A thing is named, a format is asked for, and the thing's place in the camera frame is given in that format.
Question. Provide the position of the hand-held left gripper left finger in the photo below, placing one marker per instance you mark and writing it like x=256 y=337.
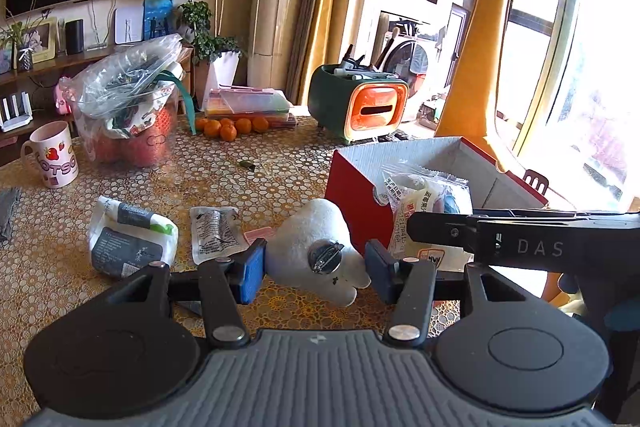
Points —
x=253 y=272

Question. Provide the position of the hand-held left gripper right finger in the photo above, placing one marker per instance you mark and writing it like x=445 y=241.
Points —
x=380 y=272

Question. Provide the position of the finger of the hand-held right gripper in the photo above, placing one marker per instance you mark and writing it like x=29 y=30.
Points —
x=530 y=213
x=440 y=229

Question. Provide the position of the white blue snack packet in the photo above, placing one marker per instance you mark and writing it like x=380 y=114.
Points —
x=420 y=197

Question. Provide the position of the white plush toy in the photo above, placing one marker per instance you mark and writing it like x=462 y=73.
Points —
x=305 y=237

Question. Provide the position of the red cardboard box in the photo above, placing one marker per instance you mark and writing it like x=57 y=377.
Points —
x=350 y=192

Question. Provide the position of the floral patterned desktop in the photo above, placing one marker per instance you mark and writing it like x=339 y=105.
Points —
x=280 y=187

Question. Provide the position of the wooden chair back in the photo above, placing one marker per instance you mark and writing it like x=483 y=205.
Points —
x=535 y=183

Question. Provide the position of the pink binder clip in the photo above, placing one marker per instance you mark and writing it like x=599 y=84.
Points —
x=257 y=234

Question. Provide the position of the clear packet with black item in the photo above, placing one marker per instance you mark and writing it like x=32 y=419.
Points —
x=215 y=234

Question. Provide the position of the small green scrap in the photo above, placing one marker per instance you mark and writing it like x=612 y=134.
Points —
x=247 y=166

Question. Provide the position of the white green wet wipes pack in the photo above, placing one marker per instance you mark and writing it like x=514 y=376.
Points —
x=130 y=242

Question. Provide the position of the yellow giraffe plush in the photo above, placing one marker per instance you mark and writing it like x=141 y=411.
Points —
x=480 y=57

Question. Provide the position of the red patterned bucket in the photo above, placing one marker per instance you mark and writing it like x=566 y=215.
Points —
x=135 y=149

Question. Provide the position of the large window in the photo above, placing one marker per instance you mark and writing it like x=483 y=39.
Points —
x=600 y=57

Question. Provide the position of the green orange desk organiser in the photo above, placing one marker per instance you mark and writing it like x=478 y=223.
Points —
x=325 y=102

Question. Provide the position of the washing machine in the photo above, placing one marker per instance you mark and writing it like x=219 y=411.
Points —
x=415 y=57

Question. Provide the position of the yellow curtain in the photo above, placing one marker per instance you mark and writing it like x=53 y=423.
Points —
x=320 y=32

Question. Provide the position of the pink strawberry mug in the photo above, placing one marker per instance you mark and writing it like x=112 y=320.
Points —
x=52 y=157

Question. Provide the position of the clear plastic bag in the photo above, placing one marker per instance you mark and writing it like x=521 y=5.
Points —
x=125 y=72

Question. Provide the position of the grey cloth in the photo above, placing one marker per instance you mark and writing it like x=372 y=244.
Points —
x=7 y=214

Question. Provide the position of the pink house lamp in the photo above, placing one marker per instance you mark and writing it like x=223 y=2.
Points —
x=62 y=99

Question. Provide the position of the white flat router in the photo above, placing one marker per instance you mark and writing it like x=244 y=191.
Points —
x=129 y=26

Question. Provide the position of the white router with antennas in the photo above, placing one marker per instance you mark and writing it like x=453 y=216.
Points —
x=15 y=119

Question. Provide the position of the black speaker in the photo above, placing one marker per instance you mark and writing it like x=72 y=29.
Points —
x=75 y=37

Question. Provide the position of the small vase with twigs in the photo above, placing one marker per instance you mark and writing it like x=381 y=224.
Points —
x=25 y=61

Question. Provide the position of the small picture card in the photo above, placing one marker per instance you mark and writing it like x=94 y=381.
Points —
x=5 y=59

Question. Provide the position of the yellow photo frame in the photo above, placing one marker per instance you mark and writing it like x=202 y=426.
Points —
x=42 y=42

